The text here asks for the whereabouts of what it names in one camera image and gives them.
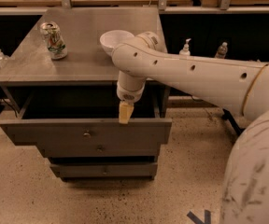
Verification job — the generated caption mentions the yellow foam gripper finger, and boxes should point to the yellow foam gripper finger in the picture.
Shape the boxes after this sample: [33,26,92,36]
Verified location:
[119,101,134,124]

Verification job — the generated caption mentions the grey top drawer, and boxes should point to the grey top drawer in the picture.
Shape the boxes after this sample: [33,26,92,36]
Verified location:
[0,89,173,147]

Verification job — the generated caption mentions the grey drawer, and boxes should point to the grey drawer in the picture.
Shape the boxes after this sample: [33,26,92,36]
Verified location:
[50,162,157,178]
[0,89,173,147]
[37,143,161,158]

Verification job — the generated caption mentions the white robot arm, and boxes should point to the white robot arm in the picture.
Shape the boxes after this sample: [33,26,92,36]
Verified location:
[111,32,269,224]

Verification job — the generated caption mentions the grey bottom drawer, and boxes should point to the grey bottom drawer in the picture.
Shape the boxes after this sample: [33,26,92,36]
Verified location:
[50,162,157,178]

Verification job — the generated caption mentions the grey drawer cabinet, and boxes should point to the grey drawer cabinet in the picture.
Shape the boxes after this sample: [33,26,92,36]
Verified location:
[0,7,173,182]

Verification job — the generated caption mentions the grey middle drawer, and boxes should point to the grey middle drawer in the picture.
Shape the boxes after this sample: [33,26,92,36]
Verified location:
[37,143,161,158]

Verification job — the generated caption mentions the white ceramic bowl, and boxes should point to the white ceramic bowl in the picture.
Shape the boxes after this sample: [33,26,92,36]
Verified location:
[100,30,134,56]

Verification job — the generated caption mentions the white lotion pump bottle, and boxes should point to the white lotion pump bottle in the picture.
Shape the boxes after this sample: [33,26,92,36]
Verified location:
[179,38,191,56]

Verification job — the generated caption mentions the crushed soda can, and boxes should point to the crushed soda can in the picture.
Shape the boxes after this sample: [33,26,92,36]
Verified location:
[40,21,67,60]

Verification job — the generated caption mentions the black rolling stand base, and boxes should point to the black rolling stand base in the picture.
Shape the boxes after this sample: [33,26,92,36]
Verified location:
[222,109,244,136]

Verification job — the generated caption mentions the clear plastic water bottle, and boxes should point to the clear plastic water bottle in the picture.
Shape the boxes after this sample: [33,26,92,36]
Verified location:
[215,42,228,59]

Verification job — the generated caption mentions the clear pump bottle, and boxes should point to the clear pump bottle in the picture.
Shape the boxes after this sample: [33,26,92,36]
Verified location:
[0,50,9,67]

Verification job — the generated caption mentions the blue tape floor marker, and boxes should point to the blue tape floor marker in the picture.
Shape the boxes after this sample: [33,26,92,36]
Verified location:
[186,209,212,224]

